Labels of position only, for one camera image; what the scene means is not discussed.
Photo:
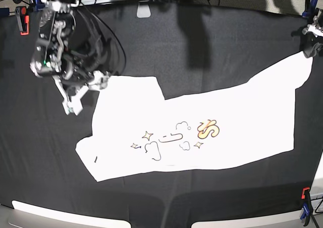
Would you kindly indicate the red clamp far left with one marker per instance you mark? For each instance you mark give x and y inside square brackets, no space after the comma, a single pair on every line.
[22,19]

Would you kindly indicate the white printed t-shirt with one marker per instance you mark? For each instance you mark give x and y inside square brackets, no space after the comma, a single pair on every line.
[135,130]

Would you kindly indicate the blue clamp far right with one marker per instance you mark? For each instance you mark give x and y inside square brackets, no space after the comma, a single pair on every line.
[310,9]

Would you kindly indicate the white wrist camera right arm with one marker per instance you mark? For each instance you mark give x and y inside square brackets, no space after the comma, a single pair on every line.
[72,96]

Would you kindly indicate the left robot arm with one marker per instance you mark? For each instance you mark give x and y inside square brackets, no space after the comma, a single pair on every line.
[315,28]

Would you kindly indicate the grey camera stand foot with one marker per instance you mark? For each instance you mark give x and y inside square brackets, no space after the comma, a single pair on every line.
[143,11]

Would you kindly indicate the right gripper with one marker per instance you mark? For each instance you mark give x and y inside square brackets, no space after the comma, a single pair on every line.
[99,82]

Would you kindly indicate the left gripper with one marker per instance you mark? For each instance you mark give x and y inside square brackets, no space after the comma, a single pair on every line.
[311,46]

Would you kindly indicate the red blue clamp near right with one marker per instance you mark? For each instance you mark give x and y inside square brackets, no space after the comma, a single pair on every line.
[306,207]

